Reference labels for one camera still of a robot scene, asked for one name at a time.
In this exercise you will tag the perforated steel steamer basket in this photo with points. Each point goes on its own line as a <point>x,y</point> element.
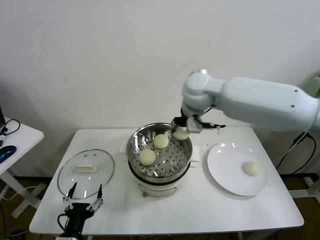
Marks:
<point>175,160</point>

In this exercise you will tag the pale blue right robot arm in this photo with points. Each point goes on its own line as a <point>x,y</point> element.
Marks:
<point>250,100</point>

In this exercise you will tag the white steamed baozi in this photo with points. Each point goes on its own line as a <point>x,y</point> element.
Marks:
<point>147,157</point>
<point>250,168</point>
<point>161,141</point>
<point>181,135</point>

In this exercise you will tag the pale green box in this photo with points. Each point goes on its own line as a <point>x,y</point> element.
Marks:
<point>313,85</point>

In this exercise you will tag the blue computer mouse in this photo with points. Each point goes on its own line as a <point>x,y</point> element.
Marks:
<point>7,152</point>

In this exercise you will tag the glass pot lid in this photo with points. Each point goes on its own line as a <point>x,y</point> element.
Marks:
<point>85,180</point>

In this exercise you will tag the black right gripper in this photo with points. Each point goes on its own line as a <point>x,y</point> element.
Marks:
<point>181,121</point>

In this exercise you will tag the white side table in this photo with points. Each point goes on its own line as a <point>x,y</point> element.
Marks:
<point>25,140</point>

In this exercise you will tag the white electric cooker base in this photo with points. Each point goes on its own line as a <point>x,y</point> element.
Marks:
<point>160,186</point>

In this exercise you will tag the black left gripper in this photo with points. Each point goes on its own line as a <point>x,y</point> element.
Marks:
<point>80,211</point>

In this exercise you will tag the black laptop screen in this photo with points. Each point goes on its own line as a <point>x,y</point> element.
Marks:
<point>2,115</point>

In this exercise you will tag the white round plate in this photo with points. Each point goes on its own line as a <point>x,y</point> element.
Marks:
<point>225,165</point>

